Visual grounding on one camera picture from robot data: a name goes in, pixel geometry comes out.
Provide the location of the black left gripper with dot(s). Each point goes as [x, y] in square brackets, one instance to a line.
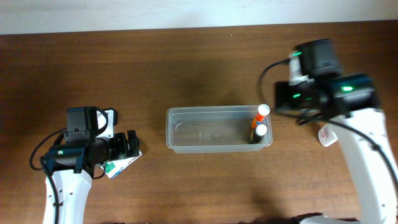
[122, 150]

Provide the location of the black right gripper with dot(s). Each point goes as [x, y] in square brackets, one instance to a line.
[283, 98]

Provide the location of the green white medicine box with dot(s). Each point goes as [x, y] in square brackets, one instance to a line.
[114, 168]

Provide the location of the white bottle pink label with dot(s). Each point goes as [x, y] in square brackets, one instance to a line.
[326, 136]

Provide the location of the orange tube white cap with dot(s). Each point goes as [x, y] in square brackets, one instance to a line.
[263, 110]

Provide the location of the dark bottle white cap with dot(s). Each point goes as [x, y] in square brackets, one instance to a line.
[257, 134]

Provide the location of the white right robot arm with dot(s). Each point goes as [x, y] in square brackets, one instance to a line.
[351, 106]

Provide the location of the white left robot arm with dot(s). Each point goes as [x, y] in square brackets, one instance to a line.
[69, 170]

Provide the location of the clear plastic container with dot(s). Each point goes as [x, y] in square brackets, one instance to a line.
[213, 129]

